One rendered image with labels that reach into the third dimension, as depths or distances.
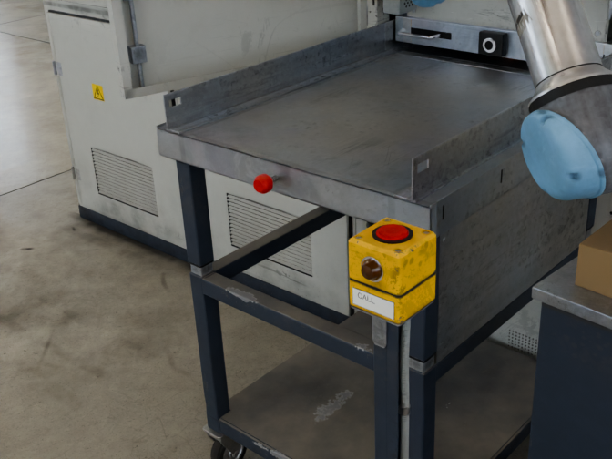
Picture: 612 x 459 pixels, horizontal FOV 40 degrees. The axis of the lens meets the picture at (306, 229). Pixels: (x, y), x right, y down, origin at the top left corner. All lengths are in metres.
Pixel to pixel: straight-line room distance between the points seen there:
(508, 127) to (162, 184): 1.62
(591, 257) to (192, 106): 0.80
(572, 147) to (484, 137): 0.37
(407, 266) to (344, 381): 1.03
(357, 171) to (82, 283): 1.69
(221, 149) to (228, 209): 1.14
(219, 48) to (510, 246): 0.80
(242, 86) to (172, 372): 0.97
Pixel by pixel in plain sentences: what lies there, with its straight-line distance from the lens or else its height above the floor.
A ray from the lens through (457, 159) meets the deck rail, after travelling 1.34.
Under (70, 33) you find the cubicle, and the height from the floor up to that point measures 0.74.
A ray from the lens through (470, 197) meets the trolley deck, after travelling 1.33.
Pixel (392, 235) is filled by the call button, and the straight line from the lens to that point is 1.03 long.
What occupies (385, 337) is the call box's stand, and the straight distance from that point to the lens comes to 1.10.
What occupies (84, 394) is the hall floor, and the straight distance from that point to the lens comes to 2.38.
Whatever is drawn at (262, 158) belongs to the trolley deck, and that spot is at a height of 0.85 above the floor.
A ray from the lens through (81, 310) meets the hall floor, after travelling 2.77.
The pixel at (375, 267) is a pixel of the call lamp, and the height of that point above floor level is 0.88.
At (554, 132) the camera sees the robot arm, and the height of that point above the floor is 1.02.
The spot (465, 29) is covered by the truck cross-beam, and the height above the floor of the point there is 0.92.
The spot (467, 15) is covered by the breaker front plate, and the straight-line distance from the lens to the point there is 1.99.
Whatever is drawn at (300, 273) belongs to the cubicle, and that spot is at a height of 0.14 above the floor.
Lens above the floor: 1.37
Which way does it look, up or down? 26 degrees down
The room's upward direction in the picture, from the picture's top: 3 degrees counter-clockwise
